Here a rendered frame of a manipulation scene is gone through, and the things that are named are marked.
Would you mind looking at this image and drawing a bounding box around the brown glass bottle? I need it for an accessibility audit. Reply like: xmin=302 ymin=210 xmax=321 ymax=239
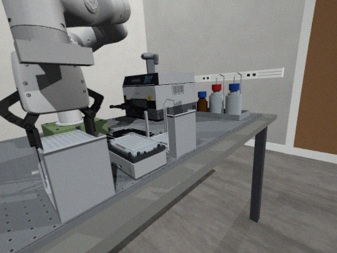
xmin=197 ymin=101 xmax=207 ymax=112

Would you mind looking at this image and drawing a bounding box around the blue bottle cap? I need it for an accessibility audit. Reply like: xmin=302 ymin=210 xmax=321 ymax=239
xmin=229 ymin=84 xmax=240 ymax=89
xmin=198 ymin=91 xmax=206 ymax=97

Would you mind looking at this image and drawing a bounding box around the white plastic bottle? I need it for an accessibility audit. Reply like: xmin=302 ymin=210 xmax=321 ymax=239
xmin=209 ymin=94 xmax=224 ymax=113

